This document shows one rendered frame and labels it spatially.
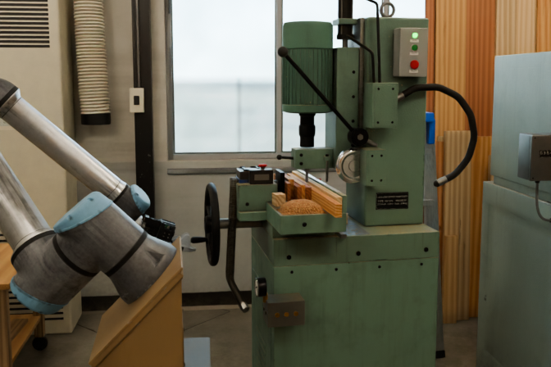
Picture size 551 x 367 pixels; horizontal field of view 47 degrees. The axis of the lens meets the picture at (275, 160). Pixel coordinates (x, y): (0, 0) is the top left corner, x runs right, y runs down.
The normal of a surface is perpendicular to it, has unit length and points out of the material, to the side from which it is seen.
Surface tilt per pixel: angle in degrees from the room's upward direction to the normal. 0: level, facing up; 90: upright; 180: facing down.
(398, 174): 90
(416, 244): 90
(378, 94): 90
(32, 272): 74
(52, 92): 90
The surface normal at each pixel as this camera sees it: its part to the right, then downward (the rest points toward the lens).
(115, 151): 0.11, 0.12
